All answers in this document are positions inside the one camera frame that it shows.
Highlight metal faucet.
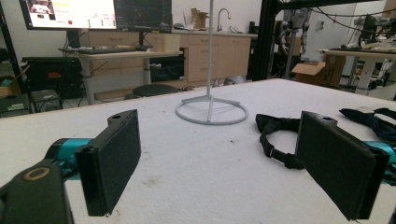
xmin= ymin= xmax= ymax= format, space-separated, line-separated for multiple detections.
xmin=217 ymin=7 xmax=232 ymax=33

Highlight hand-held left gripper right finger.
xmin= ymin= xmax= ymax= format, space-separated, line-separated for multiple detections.
xmin=294 ymin=110 xmax=396 ymax=222

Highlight large cardboard box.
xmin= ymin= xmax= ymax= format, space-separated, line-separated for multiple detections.
xmin=291 ymin=55 xmax=347 ymax=90

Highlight light wooden desk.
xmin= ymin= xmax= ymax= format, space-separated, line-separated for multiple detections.
xmin=58 ymin=46 xmax=184 ymax=106

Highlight bright computer monitor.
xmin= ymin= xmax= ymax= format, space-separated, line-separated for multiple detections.
xmin=18 ymin=0 xmax=118 ymax=31

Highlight light wooden cabinets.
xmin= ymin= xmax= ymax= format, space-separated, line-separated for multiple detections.
xmin=78 ymin=29 xmax=259 ymax=90

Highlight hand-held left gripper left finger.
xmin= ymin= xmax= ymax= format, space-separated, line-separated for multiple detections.
xmin=46 ymin=108 xmax=142 ymax=217

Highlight dark computer monitor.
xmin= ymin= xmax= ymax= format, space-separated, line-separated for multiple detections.
xmin=113 ymin=0 xmax=173 ymax=33

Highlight small cardboard box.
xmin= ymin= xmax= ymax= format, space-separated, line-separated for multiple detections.
xmin=190 ymin=7 xmax=209 ymax=30

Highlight black frame with cables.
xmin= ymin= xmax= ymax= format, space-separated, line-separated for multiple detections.
xmin=0 ymin=1 xmax=25 ymax=91

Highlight grey power supply unit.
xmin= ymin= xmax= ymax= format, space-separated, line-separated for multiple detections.
xmin=0 ymin=92 xmax=31 ymax=119
xmin=31 ymin=89 xmax=64 ymax=114

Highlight black keyboard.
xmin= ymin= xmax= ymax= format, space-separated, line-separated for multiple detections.
xmin=78 ymin=45 xmax=153 ymax=55

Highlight white foam mat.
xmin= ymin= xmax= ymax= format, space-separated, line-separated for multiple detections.
xmin=0 ymin=77 xmax=396 ymax=224

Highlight black strap with buckle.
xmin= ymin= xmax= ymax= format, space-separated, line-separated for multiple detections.
xmin=338 ymin=106 xmax=396 ymax=142
xmin=255 ymin=113 xmax=305 ymax=171

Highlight black round stool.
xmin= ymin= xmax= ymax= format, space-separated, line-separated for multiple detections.
xmin=124 ymin=83 xmax=181 ymax=101

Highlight black computer case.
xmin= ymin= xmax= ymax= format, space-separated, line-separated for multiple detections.
xmin=21 ymin=56 xmax=84 ymax=100

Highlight black metal frame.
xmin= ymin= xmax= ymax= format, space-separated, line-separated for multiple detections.
xmin=251 ymin=0 xmax=384 ymax=82

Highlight white wire display rack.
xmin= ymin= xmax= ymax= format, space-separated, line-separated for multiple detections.
xmin=175 ymin=0 xmax=249 ymax=126

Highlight white work table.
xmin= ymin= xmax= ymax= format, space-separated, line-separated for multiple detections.
xmin=317 ymin=47 xmax=396 ymax=96

